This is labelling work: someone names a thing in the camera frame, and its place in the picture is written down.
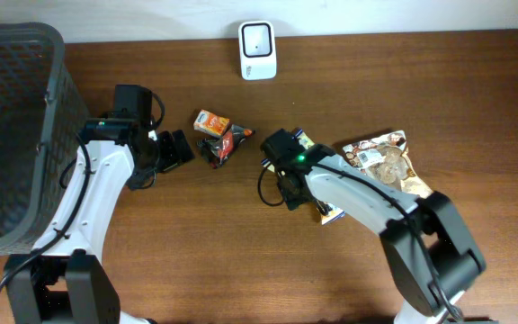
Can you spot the red black snack packet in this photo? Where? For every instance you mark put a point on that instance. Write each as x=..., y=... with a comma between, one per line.
x=216, y=152

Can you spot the dark grey plastic basket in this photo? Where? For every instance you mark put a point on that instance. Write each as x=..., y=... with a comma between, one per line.
x=40, y=113

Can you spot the yellow wet wipes pack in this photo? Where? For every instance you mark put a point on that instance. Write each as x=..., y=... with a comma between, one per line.
x=326, y=211

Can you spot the orange small tissue box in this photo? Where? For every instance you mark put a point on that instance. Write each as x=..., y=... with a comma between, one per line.
x=211, y=124

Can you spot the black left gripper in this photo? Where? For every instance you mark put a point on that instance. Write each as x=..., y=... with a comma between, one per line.
x=183, y=153

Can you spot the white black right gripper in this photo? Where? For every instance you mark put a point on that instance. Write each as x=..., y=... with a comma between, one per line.
x=292, y=198

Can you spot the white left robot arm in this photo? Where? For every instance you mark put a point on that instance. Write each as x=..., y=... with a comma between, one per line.
x=62, y=279

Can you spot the brown mushroom snack bag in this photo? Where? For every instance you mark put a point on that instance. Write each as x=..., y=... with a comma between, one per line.
x=385, y=159

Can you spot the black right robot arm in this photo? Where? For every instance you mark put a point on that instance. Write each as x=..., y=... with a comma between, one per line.
x=431, y=254

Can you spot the white barcode scanner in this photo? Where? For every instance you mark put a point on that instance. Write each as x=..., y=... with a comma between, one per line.
x=257, y=50

